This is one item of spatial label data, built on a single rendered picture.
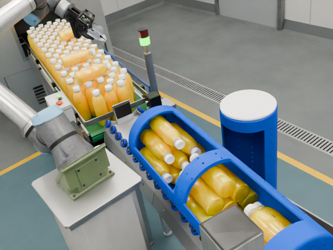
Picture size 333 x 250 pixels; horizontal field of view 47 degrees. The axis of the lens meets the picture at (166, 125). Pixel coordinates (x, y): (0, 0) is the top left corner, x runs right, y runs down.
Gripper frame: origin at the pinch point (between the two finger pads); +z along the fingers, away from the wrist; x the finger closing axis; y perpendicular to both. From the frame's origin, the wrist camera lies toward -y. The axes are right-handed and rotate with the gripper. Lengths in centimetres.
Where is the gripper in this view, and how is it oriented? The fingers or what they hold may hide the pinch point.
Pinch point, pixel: (103, 39)
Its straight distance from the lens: 187.1
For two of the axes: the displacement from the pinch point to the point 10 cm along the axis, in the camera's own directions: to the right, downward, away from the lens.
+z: 8.2, 5.6, 1.3
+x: 4.4, -7.5, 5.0
